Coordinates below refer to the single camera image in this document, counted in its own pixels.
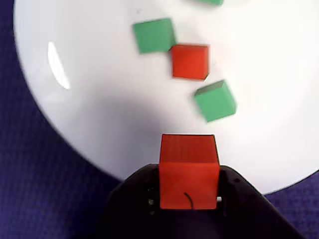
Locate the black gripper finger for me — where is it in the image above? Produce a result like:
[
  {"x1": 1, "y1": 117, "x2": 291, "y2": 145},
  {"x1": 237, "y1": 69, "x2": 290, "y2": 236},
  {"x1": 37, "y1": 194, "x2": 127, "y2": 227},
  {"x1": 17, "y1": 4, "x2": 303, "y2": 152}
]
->
[
  {"x1": 93, "y1": 163, "x2": 161, "y2": 239},
  {"x1": 215, "y1": 165, "x2": 308, "y2": 239}
]

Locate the green cube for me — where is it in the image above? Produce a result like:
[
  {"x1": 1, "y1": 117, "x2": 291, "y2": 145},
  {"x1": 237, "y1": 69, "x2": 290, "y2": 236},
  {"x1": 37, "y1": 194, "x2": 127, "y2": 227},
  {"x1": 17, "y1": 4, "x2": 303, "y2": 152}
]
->
[
  {"x1": 193, "y1": 79, "x2": 238, "y2": 123},
  {"x1": 132, "y1": 17, "x2": 177, "y2": 55},
  {"x1": 189, "y1": 0, "x2": 225, "y2": 7}
]

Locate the white round plate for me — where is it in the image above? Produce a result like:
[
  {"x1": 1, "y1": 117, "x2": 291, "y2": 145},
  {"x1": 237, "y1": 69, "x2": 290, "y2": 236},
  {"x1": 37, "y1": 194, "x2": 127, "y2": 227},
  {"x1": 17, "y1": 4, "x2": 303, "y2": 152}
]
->
[{"x1": 12, "y1": 0, "x2": 319, "y2": 196}]

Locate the red cube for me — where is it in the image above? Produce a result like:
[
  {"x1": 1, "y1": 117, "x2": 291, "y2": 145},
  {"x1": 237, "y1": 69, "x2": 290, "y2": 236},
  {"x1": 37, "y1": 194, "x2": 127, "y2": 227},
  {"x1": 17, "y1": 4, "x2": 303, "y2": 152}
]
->
[
  {"x1": 159, "y1": 133, "x2": 221, "y2": 210},
  {"x1": 170, "y1": 44, "x2": 210, "y2": 82}
]

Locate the blue woven table cloth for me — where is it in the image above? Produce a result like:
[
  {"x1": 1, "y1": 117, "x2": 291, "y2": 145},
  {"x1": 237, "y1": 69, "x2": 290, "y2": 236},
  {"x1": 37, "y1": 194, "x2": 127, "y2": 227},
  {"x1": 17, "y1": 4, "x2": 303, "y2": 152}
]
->
[{"x1": 0, "y1": 0, "x2": 319, "y2": 239}]

